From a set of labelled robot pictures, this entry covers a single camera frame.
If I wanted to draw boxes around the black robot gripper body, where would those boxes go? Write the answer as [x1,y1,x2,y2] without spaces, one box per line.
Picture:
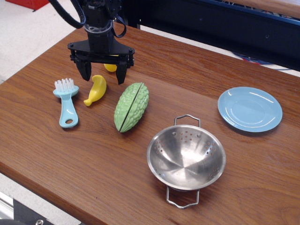
[67,22,135,68]

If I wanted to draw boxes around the red box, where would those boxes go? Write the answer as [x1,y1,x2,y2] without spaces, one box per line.
[7,0,49,10]

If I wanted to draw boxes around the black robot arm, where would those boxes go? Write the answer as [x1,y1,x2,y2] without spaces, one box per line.
[67,0,135,84]

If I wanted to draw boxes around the black braided cable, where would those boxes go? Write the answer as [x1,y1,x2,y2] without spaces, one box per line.
[48,0,86,30]

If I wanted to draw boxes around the yellow toy bell pepper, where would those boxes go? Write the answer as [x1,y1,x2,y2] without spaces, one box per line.
[104,55,119,72]

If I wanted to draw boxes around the steel colander with handles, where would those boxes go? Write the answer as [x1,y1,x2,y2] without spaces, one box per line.
[147,117,226,209]

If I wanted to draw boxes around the green toy bitter melon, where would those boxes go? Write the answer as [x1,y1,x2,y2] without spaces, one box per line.
[114,82,150,133]

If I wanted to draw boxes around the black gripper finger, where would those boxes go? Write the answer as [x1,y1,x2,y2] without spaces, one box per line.
[116,62,127,85]
[75,60,91,81]

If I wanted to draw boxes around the yellow toy banana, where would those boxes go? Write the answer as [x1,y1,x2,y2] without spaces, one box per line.
[83,75,107,106]

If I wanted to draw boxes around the black metal frame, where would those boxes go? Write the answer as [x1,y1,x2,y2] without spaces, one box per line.
[120,0,300,70]

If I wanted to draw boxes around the light blue plate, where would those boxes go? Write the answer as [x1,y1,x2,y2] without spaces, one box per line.
[217,87,283,133]

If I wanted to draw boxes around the light blue dish brush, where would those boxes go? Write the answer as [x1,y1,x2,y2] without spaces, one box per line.
[53,78,79,128]

